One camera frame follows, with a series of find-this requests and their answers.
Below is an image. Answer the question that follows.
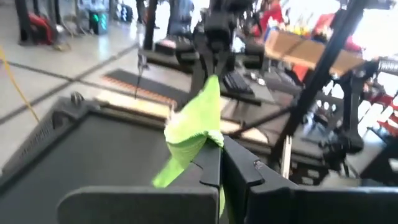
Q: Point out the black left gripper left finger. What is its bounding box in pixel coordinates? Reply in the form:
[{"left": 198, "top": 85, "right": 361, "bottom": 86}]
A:
[{"left": 57, "top": 141, "right": 223, "bottom": 224}]

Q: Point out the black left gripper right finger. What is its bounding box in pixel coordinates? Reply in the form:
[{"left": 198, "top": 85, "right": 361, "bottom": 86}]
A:
[{"left": 222, "top": 135, "right": 398, "bottom": 224}]

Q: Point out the lime green towel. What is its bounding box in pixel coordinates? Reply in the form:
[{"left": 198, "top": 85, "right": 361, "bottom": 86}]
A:
[{"left": 151, "top": 74, "right": 226, "bottom": 218}]

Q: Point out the black orange striped floor mat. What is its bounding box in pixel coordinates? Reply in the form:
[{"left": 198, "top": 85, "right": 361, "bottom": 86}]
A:
[{"left": 102, "top": 68, "right": 191, "bottom": 108}]

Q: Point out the black clamp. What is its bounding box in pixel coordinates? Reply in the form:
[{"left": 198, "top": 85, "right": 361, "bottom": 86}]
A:
[{"left": 70, "top": 91, "right": 85, "bottom": 107}]

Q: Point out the black computer keyboard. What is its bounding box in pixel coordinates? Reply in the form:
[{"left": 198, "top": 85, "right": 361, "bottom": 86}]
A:
[{"left": 222, "top": 70, "right": 256, "bottom": 96}]

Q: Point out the cardboard box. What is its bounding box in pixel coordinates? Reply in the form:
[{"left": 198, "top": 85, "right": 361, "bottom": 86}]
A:
[{"left": 264, "top": 29, "right": 366, "bottom": 78}]

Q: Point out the device with green lights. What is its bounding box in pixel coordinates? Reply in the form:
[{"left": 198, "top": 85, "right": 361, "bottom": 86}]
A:
[{"left": 88, "top": 9, "right": 110, "bottom": 36}]

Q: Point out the red machine part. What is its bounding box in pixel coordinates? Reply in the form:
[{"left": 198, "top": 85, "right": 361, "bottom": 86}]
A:
[{"left": 27, "top": 12, "right": 55, "bottom": 46}]

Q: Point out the black aluminium table frame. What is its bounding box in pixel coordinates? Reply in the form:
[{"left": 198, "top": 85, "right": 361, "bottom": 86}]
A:
[{"left": 0, "top": 0, "right": 398, "bottom": 187}]

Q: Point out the yellow hanging cable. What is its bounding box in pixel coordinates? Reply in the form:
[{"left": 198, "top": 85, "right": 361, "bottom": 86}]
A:
[{"left": 0, "top": 46, "right": 40, "bottom": 123}]

